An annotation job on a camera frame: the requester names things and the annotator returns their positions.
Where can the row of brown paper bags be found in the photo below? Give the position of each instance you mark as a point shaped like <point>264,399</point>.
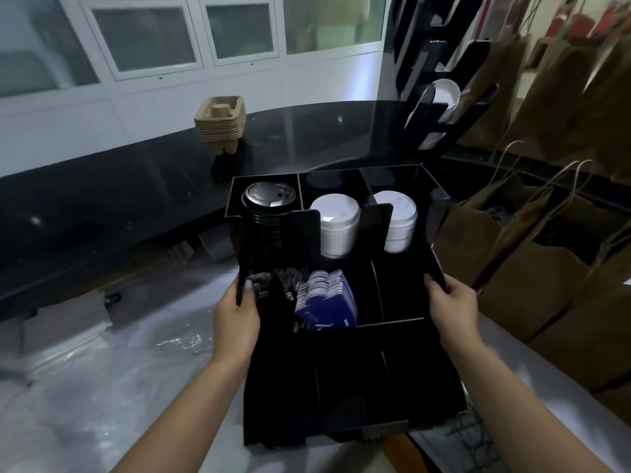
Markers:
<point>542,290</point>

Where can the white cup stack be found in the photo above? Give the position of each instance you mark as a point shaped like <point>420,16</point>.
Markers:
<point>443,100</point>

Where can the person's left hand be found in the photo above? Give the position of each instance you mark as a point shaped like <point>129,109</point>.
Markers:
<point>236,325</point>

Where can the black wrapped cutlery bundle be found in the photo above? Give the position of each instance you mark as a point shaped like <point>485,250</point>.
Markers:
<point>276,285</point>

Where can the wrapped white napkin packet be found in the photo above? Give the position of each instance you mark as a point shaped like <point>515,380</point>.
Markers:
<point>64,320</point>

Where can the person's left forearm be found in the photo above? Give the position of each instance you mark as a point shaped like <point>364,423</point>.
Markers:
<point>182,418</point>

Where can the black acrylic condiment organizer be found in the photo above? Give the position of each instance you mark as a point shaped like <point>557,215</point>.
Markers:
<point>345,379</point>

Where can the black cup dispenser rack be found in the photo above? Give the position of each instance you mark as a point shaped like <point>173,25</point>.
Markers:
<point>429,44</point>

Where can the bundle of blue paper packets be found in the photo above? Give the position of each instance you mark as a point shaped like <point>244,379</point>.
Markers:
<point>325,300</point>

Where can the stack of pulp cup trays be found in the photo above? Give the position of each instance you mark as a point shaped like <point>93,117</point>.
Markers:
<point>220,120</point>

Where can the row of red chairs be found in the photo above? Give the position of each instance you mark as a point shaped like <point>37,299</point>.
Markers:
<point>581,19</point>

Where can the white framed window partition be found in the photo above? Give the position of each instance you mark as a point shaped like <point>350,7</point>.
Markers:
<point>74,118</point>

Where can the stack of black lids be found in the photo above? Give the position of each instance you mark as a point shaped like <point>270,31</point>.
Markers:
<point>268,199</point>

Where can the person's right hand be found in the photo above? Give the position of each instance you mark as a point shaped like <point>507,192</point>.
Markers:
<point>453,315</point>

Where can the stack of white lids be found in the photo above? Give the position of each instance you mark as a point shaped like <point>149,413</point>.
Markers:
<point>335,219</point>
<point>397,221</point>

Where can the black glossy bar counter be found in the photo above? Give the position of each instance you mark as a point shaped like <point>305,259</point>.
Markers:
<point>123,201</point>

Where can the person's right forearm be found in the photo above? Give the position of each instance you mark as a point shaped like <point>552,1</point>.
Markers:
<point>517,413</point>

